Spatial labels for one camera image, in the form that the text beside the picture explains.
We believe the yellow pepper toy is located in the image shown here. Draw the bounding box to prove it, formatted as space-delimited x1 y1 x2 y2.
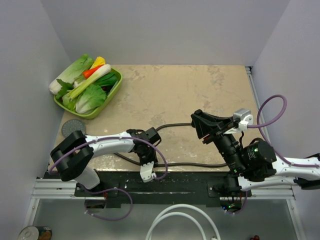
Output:
90 56 106 70

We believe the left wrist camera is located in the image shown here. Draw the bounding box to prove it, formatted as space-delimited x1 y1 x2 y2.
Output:
139 161 157 183

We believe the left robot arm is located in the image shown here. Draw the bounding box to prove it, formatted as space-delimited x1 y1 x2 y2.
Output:
50 127 161 196

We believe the grey shower head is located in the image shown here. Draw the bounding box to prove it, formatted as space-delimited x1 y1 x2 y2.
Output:
61 119 86 138

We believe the green plastic tray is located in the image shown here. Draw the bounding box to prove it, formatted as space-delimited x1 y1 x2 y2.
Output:
53 67 123 119

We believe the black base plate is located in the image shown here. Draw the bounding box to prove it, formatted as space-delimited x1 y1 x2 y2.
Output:
73 171 245 208

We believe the napa cabbage toy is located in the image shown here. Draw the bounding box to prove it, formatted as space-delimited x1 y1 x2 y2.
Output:
49 54 94 95

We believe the orange carrot toy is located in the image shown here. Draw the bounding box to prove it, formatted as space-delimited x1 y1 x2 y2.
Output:
82 65 102 79

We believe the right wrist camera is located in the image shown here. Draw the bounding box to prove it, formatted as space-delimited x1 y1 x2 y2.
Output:
223 108 254 135

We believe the white leek toy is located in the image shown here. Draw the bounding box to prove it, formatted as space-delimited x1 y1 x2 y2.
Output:
66 64 112 100

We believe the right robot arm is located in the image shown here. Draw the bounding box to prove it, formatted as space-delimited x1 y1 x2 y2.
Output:
191 108 320 197

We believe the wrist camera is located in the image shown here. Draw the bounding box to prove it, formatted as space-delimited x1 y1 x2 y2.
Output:
223 108 254 135
139 161 157 183

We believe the white hose loop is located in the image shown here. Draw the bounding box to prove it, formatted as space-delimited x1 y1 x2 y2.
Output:
145 204 221 240

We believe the green lettuce toy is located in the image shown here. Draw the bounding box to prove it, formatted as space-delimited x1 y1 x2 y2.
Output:
62 84 107 115

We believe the dark green vegetable toy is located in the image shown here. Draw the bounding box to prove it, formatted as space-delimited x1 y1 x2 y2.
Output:
93 72 118 88

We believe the red small object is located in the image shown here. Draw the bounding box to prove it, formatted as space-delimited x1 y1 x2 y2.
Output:
249 235 260 240

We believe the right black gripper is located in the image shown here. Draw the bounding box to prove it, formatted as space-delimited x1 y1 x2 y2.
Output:
190 110 246 174

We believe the black shower hose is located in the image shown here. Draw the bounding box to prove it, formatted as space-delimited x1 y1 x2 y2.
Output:
112 122 230 169

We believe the tin can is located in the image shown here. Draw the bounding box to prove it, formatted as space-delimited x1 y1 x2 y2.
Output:
17 225 53 240

